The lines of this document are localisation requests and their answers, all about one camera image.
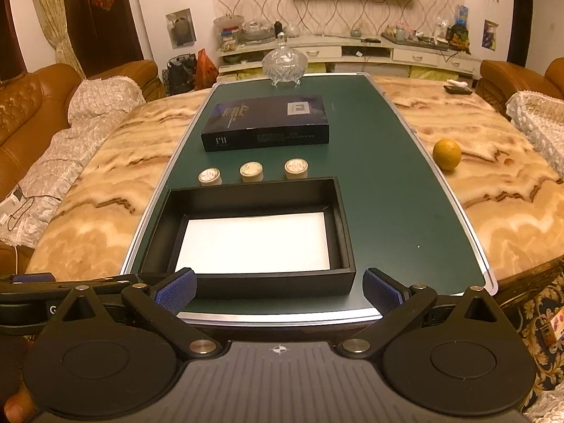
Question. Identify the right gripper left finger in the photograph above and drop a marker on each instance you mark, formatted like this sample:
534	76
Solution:
157	309

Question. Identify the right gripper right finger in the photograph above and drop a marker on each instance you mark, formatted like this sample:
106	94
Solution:
401	309

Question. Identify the round tin red label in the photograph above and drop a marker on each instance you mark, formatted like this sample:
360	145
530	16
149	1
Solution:
210	176
296	169

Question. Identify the round cream tin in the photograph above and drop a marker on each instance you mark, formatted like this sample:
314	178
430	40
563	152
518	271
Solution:
252	171

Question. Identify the person's left hand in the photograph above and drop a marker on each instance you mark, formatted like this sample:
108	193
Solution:
20	408

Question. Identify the open black box white liner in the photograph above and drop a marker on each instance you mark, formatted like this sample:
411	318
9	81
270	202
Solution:
259	240

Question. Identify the patterned floral rug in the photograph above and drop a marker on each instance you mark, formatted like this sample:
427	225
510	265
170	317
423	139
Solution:
531	301

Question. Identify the orange fruit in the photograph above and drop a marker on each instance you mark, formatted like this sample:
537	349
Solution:
447	154

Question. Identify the brown leather sofa left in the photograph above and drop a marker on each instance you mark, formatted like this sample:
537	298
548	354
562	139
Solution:
127	168

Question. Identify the dark blue box lid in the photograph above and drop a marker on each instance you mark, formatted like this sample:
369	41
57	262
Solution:
261	122

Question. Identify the black remote control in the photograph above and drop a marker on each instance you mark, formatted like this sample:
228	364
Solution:
452	89

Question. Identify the white lace cover right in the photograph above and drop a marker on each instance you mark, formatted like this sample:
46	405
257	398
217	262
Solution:
540	118

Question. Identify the red plastic bag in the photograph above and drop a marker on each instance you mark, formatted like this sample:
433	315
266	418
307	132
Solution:
206	72

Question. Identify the brown leather armchair right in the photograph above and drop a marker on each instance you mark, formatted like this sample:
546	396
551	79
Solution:
500	80

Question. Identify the white TV cabinet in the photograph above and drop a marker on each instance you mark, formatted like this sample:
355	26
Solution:
334	51

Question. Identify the crystal glass lidded bowl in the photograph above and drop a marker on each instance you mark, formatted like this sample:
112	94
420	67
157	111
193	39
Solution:
284	65

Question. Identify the blue water bottle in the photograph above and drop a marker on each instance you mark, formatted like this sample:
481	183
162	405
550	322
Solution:
461	15

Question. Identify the beige curtain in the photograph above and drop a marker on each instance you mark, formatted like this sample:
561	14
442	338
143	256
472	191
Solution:
52	18

